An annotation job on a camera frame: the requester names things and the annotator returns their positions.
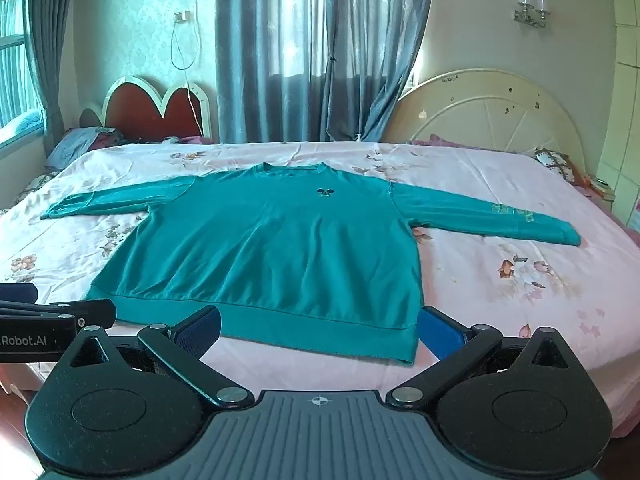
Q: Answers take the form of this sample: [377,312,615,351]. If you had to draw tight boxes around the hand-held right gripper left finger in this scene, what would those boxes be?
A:
[59,304,256,409]

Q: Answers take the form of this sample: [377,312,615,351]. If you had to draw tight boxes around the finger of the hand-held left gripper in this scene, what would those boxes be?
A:
[0,283,39,303]
[0,298,117,332]

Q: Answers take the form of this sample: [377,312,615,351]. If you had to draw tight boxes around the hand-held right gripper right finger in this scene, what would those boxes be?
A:
[387,305,577,409]

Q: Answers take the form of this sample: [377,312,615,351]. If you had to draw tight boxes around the teal long-sleeve sweatshirt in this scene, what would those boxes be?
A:
[40,161,582,367]

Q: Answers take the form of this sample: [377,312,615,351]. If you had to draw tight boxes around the pile of clothes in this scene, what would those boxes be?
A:
[47,126,126,168]

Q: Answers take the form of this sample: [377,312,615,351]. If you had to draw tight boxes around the patterned quilt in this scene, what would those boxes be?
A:
[0,170,61,211]

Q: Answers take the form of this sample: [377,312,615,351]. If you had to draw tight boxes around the bed with pink floral sheet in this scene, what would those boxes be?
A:
[0,137,640,441]

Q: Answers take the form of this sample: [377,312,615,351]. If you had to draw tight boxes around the purple blanket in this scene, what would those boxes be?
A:
[407,133,481,150]

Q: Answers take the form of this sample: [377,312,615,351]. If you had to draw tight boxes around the plaid pillow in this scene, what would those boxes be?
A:
[534,147,583,183]

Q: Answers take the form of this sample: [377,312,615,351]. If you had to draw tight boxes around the cream nightstand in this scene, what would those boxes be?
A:
[585,175,617,203]

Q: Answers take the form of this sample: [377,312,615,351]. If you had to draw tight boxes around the red headboard with white trim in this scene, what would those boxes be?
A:
[80,75,213,143]

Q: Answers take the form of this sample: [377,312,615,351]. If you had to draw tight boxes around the cream round headboard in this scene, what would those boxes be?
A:
[382,67,587,173]

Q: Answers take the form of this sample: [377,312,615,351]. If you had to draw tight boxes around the window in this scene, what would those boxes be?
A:
[0,0,43,148]

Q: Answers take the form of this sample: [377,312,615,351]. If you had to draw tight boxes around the narrow grey-blue curtain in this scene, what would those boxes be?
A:
[22,0,68,146]

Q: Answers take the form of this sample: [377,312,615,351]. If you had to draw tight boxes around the white wardrobe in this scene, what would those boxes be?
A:
[597,0,640,226]

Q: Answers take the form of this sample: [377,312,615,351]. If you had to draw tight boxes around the wide grey-blue curtain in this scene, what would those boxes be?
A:
[215,0,438,145]

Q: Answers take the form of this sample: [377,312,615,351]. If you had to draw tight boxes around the wall charger with white cable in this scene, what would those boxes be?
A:
[170,10,207,133]

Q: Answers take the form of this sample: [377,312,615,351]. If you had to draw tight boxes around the wall lamp with two shades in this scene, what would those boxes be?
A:
[512,0,551,28]

